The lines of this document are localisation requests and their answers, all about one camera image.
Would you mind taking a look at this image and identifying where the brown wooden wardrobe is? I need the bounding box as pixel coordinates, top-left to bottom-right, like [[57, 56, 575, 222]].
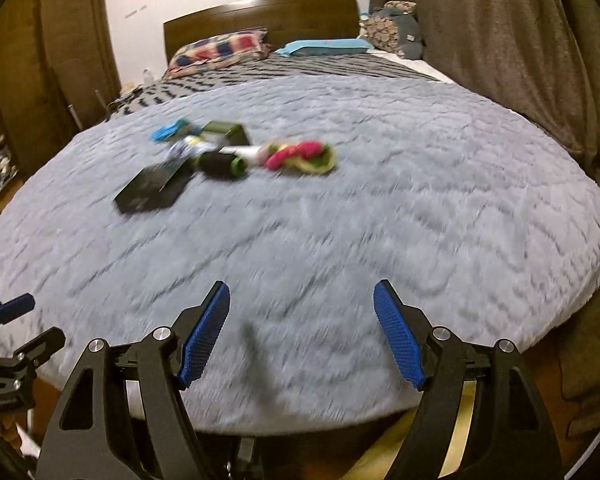
[[0, 0, 123, 211]]

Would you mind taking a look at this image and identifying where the yellow-green cloth item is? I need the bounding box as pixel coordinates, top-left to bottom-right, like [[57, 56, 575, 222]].
[[280, 145, 337, 177]]

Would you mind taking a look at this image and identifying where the red and blue plaid pillow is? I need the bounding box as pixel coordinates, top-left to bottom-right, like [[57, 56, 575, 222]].
[[167, 31, 271, 78]]

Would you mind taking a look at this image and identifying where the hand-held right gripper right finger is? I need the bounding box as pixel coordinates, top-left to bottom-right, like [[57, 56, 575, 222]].
[[373, 279, 566, 480]]

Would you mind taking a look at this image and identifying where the white tube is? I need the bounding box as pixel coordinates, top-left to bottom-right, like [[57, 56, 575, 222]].
[[219, 144, 268, 161]]

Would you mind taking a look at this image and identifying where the brown patterned cushion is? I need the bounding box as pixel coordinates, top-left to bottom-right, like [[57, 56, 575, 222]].
[[358, 12, 401, 53]]

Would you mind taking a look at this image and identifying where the dark green box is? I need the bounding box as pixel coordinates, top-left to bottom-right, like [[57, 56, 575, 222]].
[[198, 120, 251, 148]]

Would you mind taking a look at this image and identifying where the grey plush toy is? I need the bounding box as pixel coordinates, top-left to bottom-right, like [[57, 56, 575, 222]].
[[370, 1, 426, 61]]

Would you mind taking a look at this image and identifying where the grey fluffy blanket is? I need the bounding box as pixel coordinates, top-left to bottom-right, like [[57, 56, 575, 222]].
[[0, 76, 600, 433]]

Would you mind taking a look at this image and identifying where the white and blue packet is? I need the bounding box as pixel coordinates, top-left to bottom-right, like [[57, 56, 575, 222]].
[[169, 135, 216, 161]]

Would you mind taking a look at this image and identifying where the black and grey striped blanket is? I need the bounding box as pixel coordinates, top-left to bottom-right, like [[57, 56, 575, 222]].
[[107, 52, 443, 121]]

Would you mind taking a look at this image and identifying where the black box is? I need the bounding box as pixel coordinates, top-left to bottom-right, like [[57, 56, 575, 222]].
[[112, 160, 193, 215]]

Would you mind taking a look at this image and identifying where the blue wrapper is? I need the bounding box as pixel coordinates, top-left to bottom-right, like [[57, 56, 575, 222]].
[[150, 118, 191, 142]]

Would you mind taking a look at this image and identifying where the brown curtain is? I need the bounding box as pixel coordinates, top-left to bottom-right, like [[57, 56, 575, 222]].
[[370, 0, 600, 406]]

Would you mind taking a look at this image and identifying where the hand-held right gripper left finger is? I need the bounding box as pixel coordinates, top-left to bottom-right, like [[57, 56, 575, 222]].
[[34, 281, 231, 480]]

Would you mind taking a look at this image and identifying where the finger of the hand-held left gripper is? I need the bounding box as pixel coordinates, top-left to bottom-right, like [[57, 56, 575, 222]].
[[10, 326, 66, 368], [0, 293, 36, 327]]

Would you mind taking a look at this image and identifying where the brown wooden headboard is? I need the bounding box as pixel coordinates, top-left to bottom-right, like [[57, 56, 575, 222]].
[[163, 0, 361, 68]]

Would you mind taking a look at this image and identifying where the black bottle with green cap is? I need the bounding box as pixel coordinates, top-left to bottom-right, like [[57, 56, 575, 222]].
[[196, 151, 248, 181]]

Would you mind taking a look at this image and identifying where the white bed sheet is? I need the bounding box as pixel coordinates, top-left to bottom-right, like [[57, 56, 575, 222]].
[[370, 47, 456, 83]]

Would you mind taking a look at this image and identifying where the pink cloth item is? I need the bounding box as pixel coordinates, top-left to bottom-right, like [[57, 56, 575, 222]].
[[265, 141, 321, 170]]

